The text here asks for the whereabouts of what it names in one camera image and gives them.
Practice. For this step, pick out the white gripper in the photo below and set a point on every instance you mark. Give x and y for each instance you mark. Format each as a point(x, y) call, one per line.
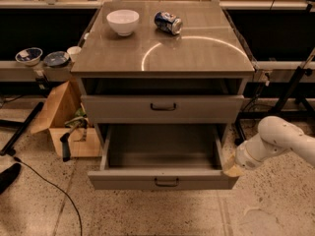
point(245, 158)

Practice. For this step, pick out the black handled tool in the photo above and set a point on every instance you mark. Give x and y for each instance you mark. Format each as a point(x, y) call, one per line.
point(66, 152)

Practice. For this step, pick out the cardboard box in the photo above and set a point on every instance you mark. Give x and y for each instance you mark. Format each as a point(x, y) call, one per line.
point(60, 107)

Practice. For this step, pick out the black metal bar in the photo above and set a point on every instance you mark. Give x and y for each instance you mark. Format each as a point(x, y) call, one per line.
point(19, 128)

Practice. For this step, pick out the black tripod stand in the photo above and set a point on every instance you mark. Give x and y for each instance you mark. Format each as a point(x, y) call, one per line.
point(293, 83)

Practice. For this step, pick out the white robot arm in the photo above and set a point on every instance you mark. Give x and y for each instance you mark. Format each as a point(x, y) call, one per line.
point(275, 136)

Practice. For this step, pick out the blue soda can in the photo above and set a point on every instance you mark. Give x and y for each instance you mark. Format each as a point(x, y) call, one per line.
point(168, 22)

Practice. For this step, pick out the grey drawer cabinet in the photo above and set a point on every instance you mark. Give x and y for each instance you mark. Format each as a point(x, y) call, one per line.
point(206, 58)

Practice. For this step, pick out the grey drawer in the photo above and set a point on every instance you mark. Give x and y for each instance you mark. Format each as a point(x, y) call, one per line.
point(165, 109)
point(161, 157)

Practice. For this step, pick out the white paper cup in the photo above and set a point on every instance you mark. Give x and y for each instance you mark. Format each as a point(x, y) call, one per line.
point(74, 52)

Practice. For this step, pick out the blue white bowl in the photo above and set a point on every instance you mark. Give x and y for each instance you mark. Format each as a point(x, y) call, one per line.
point(29, 57)

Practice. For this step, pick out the grey top drawer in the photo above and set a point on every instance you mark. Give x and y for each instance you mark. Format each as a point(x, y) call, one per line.
point(165, 109)

